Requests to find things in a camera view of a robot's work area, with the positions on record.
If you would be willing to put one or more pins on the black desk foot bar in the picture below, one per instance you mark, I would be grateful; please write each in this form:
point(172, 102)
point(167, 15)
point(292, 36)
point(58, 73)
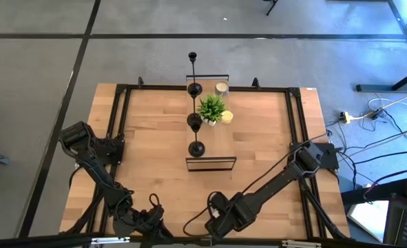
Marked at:
point(372, 88)

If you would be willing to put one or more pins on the silver metal bracket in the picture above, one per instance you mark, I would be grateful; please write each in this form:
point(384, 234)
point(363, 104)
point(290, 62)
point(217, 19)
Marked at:
point(110, 240)
point(301, 244)

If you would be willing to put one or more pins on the black desk leg frame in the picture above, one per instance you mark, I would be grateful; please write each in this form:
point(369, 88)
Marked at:
point(404, 31)

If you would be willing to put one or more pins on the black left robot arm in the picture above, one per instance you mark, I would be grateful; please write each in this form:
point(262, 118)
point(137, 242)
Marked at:
point(96, 168)

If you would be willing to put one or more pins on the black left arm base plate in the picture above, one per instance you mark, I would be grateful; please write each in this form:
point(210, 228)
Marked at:
point(113, 151)

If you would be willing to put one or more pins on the green artificial plant white pot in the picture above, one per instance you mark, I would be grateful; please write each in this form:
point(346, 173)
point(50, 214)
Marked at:
point(211, 108)

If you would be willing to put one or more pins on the black aluminium table frame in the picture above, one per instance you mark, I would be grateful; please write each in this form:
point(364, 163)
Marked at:
point(258, 89)

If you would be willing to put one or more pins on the yellow pillar candle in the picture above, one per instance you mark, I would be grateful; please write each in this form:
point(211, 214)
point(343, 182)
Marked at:
point(227, 117)

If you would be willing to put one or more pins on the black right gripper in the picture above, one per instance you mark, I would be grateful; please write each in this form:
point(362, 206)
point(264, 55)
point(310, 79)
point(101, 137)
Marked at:
point(234, 215)

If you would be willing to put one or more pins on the wooden shelf black metal frame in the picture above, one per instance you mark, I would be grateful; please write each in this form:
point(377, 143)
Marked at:
point(217, 137)

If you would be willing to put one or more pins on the yellow power plug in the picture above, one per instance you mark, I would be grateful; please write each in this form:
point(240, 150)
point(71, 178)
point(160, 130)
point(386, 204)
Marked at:
point(345, 117)

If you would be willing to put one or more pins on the black rig crossbar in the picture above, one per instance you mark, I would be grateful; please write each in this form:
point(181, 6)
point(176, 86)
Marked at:
point(34, 241)

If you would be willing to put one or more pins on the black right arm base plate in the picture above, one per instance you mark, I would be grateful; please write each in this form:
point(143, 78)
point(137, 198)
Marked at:
point(330, 155)

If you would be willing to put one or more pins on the black chair leg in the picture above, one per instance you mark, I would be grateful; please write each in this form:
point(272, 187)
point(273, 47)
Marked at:
point(272, 7)

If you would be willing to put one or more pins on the white board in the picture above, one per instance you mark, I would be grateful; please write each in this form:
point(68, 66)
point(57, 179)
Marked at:
point(368, 217)

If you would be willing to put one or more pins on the black metal candlestick holder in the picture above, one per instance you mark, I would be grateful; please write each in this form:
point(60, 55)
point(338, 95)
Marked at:
point(192, 55)
point(194, 120)
point(196, 149)

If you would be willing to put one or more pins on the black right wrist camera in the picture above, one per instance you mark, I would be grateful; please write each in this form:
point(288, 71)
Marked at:
point(218, 200)

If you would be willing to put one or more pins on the black power adapter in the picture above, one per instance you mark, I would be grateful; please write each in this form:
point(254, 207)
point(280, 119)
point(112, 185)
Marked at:
point(377, 113)

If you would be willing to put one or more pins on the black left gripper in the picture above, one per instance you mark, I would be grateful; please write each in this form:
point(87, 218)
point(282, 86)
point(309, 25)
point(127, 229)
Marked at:
point(151, 220)

